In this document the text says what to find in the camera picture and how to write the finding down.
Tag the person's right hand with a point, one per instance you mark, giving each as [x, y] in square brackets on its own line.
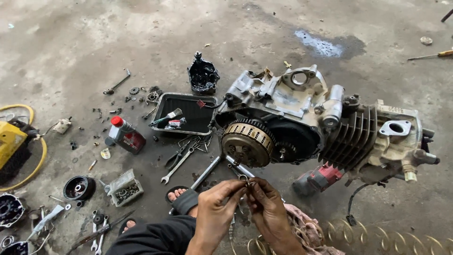
[270, 212]

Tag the person's left hand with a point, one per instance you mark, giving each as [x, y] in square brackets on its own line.
[212, 209]

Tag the person's foot in black sandal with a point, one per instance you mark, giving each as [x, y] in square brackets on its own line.
[128, 225]
[182, 198]

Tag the pink rag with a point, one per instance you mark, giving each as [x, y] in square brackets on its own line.
[308, 230]

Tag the chrome extension bar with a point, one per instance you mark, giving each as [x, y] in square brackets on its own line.
[240, 166]

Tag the chrome combination wrench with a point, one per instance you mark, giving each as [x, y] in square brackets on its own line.
[177, 166]

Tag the red power tool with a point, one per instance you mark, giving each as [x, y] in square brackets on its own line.
[316, 179]

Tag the person's black trouser leg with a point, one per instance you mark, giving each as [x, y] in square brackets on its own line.
[155, 237]

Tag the bundle of thin metal tools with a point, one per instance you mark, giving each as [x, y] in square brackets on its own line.
[198, 142]

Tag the brass clutch basket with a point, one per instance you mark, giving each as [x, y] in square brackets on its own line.
[247, 141]

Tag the clear plastic parts box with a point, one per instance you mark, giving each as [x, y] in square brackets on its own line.
[125, 189]

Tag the rectangular metal tray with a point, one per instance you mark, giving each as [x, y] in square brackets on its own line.
[198, 118]

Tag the small red white tube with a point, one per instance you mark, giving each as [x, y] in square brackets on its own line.
[176, 123]

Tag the paint brush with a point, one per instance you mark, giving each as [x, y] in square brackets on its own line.
[166, 118]

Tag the grey oil bottle red cap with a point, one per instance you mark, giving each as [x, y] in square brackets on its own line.
[127, 136]

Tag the small chrome wrench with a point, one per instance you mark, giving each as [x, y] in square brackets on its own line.
[94, 232]
[102, 235]

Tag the long dark screwdriver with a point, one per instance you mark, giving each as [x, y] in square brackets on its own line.
[101, 231]

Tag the grey motorcycle engine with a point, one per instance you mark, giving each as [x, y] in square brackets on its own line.
[354, 134]

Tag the small clear plastic cup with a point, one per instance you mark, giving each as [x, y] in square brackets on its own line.
[105, 153]

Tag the round metal bearing part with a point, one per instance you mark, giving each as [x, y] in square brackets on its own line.
[153, 97]

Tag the black oily engine cover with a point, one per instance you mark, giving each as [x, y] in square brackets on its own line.
[202, 76]

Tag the black flywheel rotor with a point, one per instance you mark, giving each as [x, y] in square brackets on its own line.
[79, 188]

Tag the small metal sprocket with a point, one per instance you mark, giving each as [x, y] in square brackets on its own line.
[134, 90]

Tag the scattered small bolts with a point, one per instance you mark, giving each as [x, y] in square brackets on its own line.
[104, 117]

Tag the grey sealant tube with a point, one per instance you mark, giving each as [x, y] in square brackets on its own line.
[46, 221]

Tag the white electrical connector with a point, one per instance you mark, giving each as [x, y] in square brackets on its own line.
[63, 125]

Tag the black round engine part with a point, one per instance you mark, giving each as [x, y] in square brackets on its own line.
[10, 209]

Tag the black metal housing part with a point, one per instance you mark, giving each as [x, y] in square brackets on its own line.
[14, 248]

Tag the yellow machine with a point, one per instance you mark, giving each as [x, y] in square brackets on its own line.
[10, 141]

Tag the small round grey disc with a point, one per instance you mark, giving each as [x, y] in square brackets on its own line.
[426, 40]

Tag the black rod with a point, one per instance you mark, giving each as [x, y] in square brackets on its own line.
[447, 15]

